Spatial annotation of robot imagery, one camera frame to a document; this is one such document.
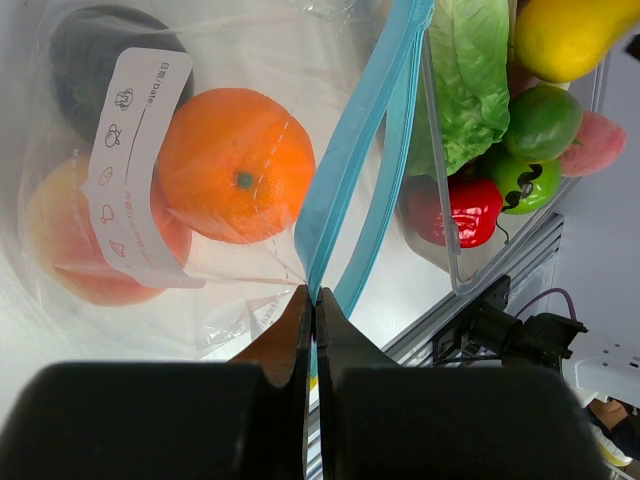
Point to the red toy bell pepper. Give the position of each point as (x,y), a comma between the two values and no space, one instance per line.
(476,204)

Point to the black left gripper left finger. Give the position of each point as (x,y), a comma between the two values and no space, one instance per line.
(242,419)

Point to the clear plastic food bin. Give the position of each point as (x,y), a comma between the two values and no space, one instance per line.
(469,267)

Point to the clear zip top bag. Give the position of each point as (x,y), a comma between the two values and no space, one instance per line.
(345,70)

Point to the green white toy cabbage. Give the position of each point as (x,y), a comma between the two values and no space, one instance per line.
(469,53)

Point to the orange pink toy peach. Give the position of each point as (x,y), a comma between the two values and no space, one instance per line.
(58,222)

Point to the green orange toy mango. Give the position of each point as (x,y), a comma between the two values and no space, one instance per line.
(544,122)

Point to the aluminium mounting rail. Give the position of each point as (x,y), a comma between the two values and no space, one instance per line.
(475,310)

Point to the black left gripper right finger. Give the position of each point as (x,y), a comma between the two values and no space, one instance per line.
(425,420)

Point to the dark purple toy plum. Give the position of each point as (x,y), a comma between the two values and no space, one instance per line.
(83,52)

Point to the orange toy tangerine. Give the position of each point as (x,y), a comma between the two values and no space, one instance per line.
(235,166)

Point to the yellow toy pear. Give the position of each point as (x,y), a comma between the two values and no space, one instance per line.
(563,40)

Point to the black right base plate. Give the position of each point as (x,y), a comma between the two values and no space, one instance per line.
(483,323)

